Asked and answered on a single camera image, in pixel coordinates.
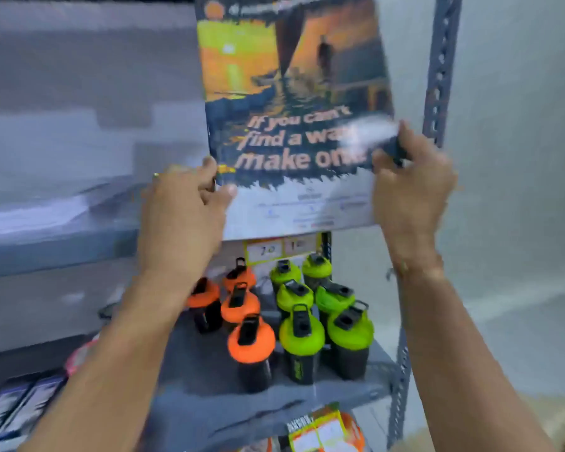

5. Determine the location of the person's left hand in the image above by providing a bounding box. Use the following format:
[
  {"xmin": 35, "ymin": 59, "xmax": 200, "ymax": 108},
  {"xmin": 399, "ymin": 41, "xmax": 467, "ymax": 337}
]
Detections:
[{"xmin": 137, "ymin": 156, "xmax": 238, "ymax": 280}]

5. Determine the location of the person's right hand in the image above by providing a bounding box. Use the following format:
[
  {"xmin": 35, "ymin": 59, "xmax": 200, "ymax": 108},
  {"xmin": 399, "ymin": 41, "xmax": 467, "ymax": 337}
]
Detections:
[{"xmin": 371, "ymin": 120, "xmax": 458, "ymax": 274}]

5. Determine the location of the sunset picture poster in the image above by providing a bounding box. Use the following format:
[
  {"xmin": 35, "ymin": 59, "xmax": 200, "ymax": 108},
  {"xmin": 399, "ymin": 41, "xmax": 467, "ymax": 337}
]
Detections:
[{"xmin": 194, "ymin": 0, "xmax": 402, "ymax": 241}]

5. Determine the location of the person's right forearm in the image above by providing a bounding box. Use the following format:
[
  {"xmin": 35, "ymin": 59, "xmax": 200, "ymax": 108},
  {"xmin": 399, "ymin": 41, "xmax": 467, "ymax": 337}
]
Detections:
[{"xmin": 395, "ymin": 266, "xmax": 557, "ymax": 452}]

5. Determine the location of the person's left forearm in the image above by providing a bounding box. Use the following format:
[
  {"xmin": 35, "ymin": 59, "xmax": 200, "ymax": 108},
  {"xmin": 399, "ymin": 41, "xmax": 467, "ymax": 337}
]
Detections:
[{"xmin": 19, "ymin": 272, "xmax": 209, "ymax": 452}]

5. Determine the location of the yellow shelf price label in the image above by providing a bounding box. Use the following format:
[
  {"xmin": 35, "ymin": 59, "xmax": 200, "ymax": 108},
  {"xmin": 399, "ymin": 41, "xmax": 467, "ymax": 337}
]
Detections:
[{"xmin": 243, "ymin": 234, "xmax": 322, "ymax": 267}]

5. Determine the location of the orange-lid black shaker bottle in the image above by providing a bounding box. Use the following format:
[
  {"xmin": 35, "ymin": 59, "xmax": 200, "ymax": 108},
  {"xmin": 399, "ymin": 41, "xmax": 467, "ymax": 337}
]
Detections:
[
  {"xmin": 223, "ymin": 257, "xmax": 258, "ymax": 292},
  {"xmin": 220, "ymin": 282, "xmax": 261, "ymax": 326},
  {"xmin": 187, "ymin": 277, "xmax": 223, "ymax": 334},
  {"xmin": 227, "ymin": 314, "xmax": 277, "ymax": 394}
]

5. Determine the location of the thread wrist band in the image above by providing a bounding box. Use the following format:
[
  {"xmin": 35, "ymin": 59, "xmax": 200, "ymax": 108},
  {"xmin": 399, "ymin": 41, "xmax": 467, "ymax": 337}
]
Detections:
[{"xmin": 387, "ymin": 261, "xmax": 446, "ymax": 282}]

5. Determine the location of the group of green-lid shaker bottles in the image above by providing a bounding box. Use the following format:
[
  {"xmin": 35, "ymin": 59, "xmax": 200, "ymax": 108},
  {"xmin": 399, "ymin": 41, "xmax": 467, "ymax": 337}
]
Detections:
[{"xmin": 269, "ymin": 253, "xmax": 375, "ymax": 386}]

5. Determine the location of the grey metal shelving rack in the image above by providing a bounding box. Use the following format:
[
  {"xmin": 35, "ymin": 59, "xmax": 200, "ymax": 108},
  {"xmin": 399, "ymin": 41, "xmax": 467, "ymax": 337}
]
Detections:
[{"xmin": 0, "ymin": 0, "xmax": 463, "ymax": 452}]

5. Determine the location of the pink round packet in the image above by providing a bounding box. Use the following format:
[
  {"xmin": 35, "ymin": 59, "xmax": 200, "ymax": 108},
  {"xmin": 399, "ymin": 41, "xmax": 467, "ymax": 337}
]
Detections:
[{"xmin": 65, "ymin": 338, "xmax": 100, "ymax": 378}]

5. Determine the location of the orange product packet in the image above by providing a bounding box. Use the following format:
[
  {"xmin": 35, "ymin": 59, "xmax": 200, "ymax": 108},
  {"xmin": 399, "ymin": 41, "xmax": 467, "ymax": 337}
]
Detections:
[{"xmin": 286, "ymin": 404, "xmax": 365, "ymax": 452}]

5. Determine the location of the black flat product box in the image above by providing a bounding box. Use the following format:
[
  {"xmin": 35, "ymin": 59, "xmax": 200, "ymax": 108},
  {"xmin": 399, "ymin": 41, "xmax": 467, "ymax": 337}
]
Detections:
[
  {"xmin": 0, "ymin": 373, "xmax": 68, "ymax": 444},
  {"xmin": 0, "ymin": 380, "xmax": 35, "ymax": 444}
]

